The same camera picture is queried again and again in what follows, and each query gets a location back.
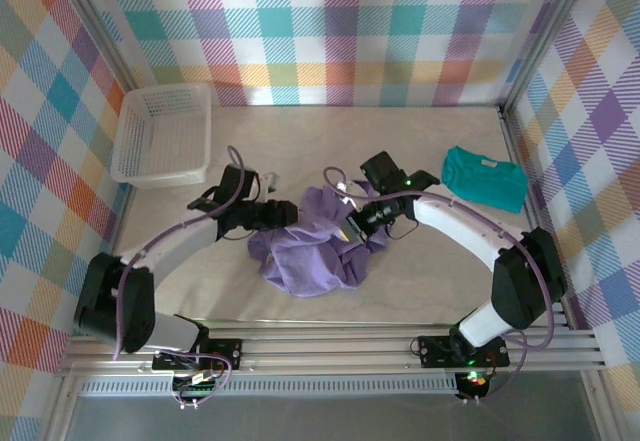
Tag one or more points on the purple t-shirt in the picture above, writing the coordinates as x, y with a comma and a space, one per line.
305, 261

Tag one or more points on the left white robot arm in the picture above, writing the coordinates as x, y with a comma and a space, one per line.
170, 256

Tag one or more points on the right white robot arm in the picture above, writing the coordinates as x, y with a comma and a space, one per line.
465, 231

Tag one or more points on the folded teal t-shirt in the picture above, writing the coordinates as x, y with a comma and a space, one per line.
482, 181

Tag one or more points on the white plastic mesh basket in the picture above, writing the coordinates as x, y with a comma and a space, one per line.
160, 131

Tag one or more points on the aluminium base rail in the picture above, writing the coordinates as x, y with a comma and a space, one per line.
325, 348

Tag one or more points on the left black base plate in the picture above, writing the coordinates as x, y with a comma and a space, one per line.
220, 353

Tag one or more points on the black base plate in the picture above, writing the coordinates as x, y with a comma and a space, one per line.
435, 353
220, 353

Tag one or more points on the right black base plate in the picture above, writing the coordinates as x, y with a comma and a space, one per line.
435, 353

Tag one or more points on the aluminium frame corner post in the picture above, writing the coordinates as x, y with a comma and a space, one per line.
95, 26
547, 31

